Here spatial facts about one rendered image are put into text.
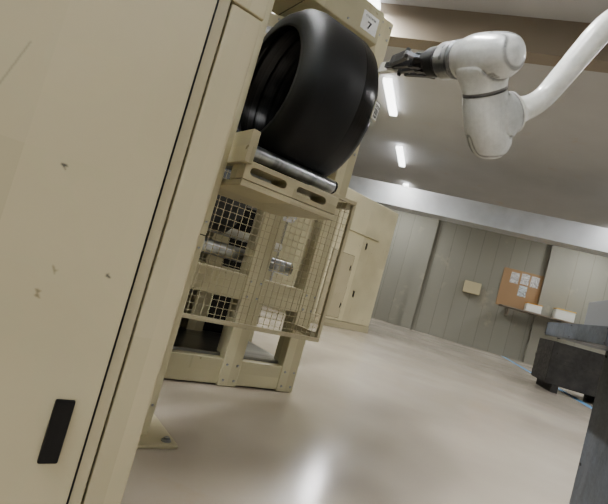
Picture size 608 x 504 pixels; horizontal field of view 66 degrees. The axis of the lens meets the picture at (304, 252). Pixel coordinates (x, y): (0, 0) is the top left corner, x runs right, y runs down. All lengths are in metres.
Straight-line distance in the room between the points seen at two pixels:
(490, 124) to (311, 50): 0.58
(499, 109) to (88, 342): 0.98
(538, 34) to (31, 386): 5.29
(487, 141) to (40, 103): 0.95
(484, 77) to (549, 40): 4.32
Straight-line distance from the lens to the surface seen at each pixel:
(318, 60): 1.46
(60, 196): 0.58
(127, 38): 0.62
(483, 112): 1.20
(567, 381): 7.34
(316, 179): 1.53
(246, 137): 1.39
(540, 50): 5.42
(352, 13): 2.18
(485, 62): 1.16
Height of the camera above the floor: 0.58
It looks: 3 degrees up
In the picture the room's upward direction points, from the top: 16 degrees clockwise
